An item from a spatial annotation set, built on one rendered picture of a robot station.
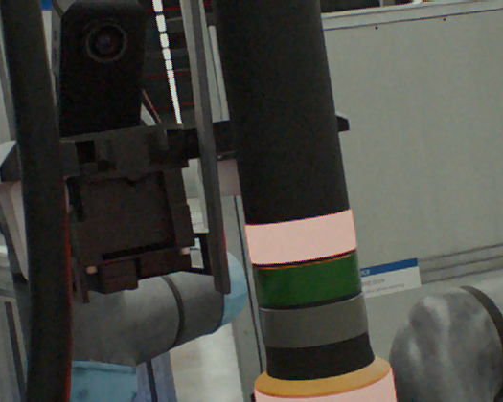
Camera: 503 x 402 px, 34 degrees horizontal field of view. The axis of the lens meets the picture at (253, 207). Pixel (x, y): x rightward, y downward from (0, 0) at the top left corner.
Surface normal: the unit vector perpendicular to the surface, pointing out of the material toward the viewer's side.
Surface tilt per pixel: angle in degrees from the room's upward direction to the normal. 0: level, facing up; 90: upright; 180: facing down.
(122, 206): 90
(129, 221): 90
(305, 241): 90
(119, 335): 90
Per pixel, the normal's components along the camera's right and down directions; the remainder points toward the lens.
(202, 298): 0.81, -0.17
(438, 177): 0.25, 0.00
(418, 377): -0.54, -0.37
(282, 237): -0.36, 0.11
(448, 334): -0.21, -0.54
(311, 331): -0.11, 0.07
